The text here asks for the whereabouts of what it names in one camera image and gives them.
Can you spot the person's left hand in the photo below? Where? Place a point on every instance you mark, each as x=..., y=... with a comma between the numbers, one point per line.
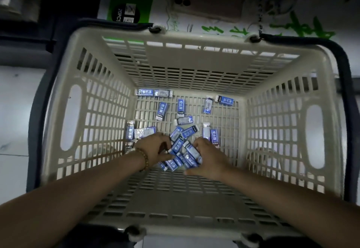
x=153, y=149

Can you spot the person's right hand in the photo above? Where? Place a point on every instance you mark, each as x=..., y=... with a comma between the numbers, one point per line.
x=215, y=160

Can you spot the pile of mixed packaged erasers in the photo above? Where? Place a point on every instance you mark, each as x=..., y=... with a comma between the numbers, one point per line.
x=182, y=132

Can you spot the beige plastic shopping basket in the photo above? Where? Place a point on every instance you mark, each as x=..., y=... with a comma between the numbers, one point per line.
x=197, y=62

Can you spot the person's right forearm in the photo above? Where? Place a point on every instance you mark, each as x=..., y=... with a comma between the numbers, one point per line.
x=303, y=208

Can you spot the person's left forearm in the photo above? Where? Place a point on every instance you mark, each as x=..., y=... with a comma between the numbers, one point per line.
x=64, y=205

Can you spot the dark metal shelf unit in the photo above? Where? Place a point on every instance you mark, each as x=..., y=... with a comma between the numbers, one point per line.
x=25, y=51

